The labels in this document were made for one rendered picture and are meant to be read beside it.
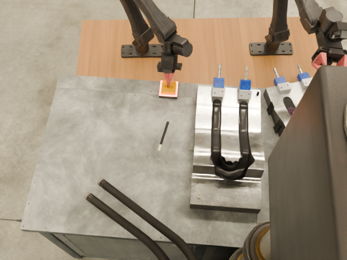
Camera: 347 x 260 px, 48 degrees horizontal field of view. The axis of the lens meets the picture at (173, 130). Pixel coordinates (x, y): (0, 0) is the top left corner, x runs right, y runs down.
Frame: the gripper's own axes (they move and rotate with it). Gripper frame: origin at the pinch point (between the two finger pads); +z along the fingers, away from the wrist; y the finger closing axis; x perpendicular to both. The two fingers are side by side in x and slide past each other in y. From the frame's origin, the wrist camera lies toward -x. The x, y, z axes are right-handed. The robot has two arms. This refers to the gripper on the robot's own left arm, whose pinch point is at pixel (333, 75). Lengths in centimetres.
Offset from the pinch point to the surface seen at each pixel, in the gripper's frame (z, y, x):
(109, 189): 28, -71, 47
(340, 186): 70, -55, -73
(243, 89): -10.9, -20.9, 28.5
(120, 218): 40, -66, 45
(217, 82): -13.5, -31.8, 29.0
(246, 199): 33, -21, 36
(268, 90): -15.5, -8.1, 33.4
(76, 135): 4, -86, 53
